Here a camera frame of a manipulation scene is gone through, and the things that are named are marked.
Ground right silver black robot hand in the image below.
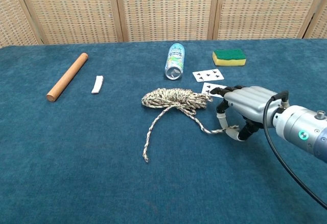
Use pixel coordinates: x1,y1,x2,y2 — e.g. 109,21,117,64
209,85,284,142

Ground beige braided rope bundle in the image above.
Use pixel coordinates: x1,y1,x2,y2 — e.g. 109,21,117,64
141,87,240,163

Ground clubs playing card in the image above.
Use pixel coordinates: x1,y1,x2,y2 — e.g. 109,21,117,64
201,82,228,99
192,69,225,83

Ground green yellow scouring sponge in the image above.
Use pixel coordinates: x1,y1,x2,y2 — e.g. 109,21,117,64
212,49,247,66

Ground blue green drink can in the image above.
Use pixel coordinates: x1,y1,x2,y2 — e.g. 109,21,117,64
165,43,186,81

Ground woven bamboo folding screen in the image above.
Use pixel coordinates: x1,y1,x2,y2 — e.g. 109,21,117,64
0,0,327,48

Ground small white eraser block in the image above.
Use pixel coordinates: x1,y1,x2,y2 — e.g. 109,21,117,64
91,75,104,95

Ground blue carpet table mat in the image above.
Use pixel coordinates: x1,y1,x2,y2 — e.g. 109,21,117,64
0,38,327,224

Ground wooden rolling pin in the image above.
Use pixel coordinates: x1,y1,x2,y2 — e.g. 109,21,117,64
45,52,89,102

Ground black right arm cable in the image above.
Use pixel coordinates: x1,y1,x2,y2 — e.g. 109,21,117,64
263,90,327,210

